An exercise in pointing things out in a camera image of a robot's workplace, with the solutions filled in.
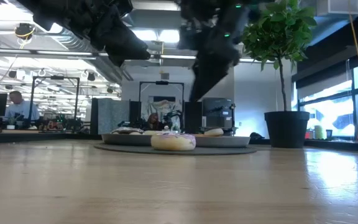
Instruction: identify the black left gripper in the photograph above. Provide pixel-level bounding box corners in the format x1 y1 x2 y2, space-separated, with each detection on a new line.
73 0 151 67

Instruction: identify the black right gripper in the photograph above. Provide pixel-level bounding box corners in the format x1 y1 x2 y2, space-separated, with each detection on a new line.
178 18 241 103

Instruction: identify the small chocolate frosted donut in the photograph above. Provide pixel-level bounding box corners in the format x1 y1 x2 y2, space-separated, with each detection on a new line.
203 128 225 137

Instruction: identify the pink donut with chocolate drizzle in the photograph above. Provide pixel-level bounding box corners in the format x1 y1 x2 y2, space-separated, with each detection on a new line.
150 132 197 152

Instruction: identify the large white frosted donut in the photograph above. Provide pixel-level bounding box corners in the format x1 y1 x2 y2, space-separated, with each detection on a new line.
142 129 165 136

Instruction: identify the black equipment box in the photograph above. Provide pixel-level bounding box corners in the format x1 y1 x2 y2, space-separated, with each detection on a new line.
201 97 233 129

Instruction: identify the black panel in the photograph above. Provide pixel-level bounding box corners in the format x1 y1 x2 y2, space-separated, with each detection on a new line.
129 100 142 127
184 101 203 127

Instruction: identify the light grey round plate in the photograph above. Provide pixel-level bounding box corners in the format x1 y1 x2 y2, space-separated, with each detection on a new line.
194 135 251 149

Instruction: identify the grey blue partition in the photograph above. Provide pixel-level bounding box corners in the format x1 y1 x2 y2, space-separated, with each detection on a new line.
90 98 131 135

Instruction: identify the person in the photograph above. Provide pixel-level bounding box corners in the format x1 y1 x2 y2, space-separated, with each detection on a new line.
4 90 40 123
146 112 162 131

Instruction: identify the dark grey round plate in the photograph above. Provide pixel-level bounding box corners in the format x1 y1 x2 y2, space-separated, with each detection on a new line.
100 133 154 147

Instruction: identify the green plant in black pot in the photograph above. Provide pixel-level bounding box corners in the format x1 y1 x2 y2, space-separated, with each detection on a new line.
241 0 318 149

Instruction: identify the round grey woven placemat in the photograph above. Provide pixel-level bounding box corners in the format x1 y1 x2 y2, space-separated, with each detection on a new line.
93 142 258 156

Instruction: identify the yellow container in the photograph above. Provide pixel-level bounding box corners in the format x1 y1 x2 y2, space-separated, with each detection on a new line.
313 124 325 140

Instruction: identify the black robot station frame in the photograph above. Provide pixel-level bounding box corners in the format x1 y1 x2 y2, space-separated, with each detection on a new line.
29 75 81 130
138 80 185 131

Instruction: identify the yellow ceiling cord reel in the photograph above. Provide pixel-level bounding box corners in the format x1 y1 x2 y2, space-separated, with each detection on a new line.
13 22 37 41

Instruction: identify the black aluminium table frame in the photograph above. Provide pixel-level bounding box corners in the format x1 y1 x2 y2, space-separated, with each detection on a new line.
0 132 358 154

